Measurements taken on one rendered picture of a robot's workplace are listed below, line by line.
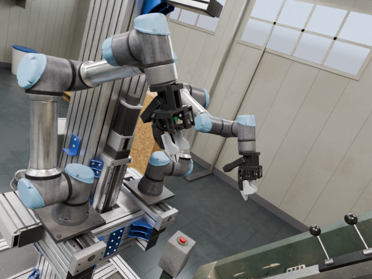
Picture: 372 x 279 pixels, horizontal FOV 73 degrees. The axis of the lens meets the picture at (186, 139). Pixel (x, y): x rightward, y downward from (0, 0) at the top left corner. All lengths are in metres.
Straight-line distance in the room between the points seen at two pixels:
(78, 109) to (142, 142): 1.75
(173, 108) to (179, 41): 4.68
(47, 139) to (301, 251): 1.10
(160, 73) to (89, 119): 0.72
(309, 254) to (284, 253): 0.10
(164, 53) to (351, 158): 3.63
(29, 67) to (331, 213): 3.97
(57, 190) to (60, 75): 0.41
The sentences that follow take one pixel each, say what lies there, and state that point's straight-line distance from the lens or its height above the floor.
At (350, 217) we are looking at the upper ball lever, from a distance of 1.01.
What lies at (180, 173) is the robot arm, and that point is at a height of 1.19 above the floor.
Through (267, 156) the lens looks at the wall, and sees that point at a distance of 4.25.
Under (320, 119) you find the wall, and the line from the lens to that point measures 4.05.
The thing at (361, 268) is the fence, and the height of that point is 1.42.
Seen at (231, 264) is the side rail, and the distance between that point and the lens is 1.40.
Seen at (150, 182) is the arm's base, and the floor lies 1.11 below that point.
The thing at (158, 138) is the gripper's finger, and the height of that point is 1.61.
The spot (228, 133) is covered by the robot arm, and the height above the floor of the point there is 1.58.
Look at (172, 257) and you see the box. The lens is 1.45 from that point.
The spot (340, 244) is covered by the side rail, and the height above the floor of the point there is 1.36.
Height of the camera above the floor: 1.84
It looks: 18 degrees down
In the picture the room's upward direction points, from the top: 21 degrees clockwise
